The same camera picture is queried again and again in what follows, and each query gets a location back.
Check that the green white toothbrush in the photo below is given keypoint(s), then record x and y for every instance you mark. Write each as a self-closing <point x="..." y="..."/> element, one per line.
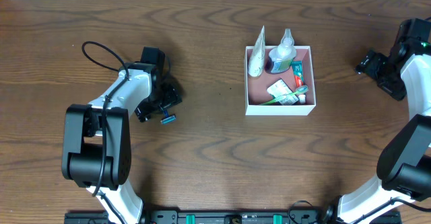
<point x="300" y="90"/>

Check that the clear pump bottle blue liquid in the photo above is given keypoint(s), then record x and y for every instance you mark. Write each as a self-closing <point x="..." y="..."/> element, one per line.
<point x="281" y="57"/>

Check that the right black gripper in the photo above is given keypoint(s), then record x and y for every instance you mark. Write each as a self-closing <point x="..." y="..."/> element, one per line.
<point x="372" y="66"/>

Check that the green white soap box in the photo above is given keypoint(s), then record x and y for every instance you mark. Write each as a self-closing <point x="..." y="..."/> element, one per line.
<point x="280" y="88"/>

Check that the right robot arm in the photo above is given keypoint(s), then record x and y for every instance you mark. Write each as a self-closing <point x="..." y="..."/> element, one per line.
<point x="403" y="168"/>

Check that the blue disposable razor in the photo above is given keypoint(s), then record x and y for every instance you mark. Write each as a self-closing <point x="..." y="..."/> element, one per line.
<point x="167" y="117"/>

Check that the white floral lotion tube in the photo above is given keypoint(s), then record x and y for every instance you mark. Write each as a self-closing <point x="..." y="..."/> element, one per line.
<point x="257" y="59"/>

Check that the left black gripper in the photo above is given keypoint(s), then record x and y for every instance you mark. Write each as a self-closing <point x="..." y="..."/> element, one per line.
<point x="156" y="109"/>

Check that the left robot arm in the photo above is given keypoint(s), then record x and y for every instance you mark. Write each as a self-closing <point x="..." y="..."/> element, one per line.
<point x="97" y="141"/>

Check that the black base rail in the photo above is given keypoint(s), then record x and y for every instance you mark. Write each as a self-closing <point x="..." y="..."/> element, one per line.
<point x="301" y="215"/>

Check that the white box pink interior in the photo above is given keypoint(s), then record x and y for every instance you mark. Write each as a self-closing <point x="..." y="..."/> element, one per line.
<point x="256" y="88"/>

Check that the Colgate toothpaste tube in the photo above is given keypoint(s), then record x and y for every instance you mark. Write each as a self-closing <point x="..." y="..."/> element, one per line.
<point x="298" y="77"/>

